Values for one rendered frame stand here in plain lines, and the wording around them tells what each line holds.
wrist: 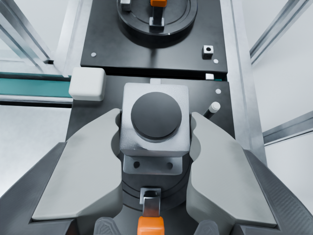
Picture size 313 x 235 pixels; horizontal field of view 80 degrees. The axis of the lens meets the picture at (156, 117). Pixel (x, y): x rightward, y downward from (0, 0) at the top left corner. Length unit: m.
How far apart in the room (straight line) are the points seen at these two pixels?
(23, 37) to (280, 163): 0.48
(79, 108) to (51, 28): 0.30
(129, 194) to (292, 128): 0.24
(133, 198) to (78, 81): 0.17
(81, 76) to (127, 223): 0.20
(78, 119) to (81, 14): 0.21
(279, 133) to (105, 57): 0.30
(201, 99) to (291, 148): 0.24
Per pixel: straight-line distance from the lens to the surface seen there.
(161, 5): 0.27
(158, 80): 0.17
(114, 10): 0.40
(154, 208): 0.17
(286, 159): 0.46
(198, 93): 0.30
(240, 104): 0.33
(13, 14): 0.32
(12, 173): 0.38
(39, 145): 0.36
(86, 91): 0.28
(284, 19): 0.37
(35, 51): 0.34
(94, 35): 0.36
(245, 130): 0.32
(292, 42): 0.61
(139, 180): 0.24
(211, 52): 0.33
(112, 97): 0.29
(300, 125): 0.31
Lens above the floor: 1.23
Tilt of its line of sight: 71 degrees down
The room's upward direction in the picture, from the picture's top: 8 degrees clockwise
